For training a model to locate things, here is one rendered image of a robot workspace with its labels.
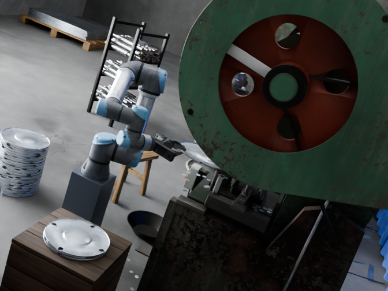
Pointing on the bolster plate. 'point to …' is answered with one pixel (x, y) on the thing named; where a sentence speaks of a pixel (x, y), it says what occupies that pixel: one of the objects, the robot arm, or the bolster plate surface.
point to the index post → (218, 184)
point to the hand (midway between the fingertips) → (184, 150)
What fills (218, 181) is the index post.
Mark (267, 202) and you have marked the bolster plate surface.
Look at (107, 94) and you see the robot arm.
